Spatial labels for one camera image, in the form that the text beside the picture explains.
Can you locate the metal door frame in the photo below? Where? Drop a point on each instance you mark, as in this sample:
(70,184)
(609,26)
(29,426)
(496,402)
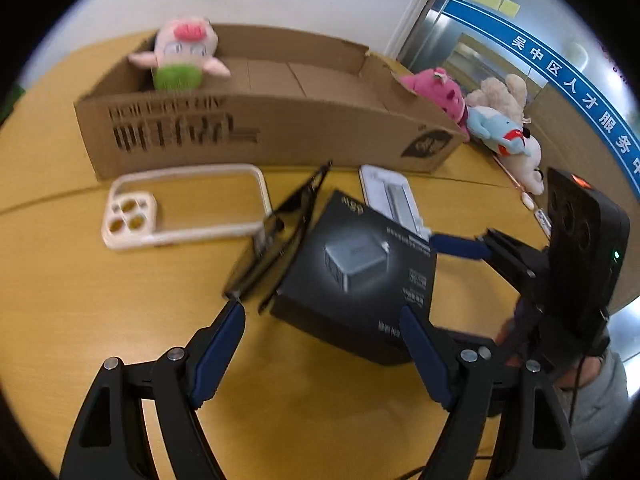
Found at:
(420,10)

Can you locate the black charger box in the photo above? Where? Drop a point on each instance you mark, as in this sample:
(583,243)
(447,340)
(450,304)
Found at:
(350,270)

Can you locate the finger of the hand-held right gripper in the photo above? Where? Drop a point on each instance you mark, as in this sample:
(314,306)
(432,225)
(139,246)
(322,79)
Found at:
(470,339)
(457,245)

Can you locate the white phone stand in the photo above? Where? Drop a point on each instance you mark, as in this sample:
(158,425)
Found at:
(395,195)

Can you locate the white phone case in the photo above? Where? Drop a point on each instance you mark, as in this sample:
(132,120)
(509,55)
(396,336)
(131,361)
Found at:
(125,220)

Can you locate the small white object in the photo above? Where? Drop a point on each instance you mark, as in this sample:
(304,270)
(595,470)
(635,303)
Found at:
(543,221)
(527,200)

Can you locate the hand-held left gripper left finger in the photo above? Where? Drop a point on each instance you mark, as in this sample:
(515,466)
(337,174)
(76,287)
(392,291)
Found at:
(220,345)

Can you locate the brown cardboard box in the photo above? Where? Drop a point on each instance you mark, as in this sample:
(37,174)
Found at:
(300,125)

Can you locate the black sunglasses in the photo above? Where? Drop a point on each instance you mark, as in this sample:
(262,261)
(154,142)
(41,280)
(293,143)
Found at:
(280,230)

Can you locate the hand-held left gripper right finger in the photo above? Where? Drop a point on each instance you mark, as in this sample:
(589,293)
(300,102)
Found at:
(425,355)

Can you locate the pink pig plush toy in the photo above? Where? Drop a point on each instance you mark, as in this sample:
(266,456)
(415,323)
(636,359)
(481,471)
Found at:
(182,50)

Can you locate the beige plush toy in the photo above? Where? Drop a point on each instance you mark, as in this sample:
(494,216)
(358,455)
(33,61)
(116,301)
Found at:
(505,95)

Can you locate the person's right forearm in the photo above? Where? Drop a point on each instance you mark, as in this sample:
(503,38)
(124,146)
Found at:
(605,400)

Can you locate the blue and white plush toy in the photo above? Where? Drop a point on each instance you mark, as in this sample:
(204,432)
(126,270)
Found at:
(505,135)

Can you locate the blue banner strip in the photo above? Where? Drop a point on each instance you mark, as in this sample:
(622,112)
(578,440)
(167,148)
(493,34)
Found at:
(550,55)

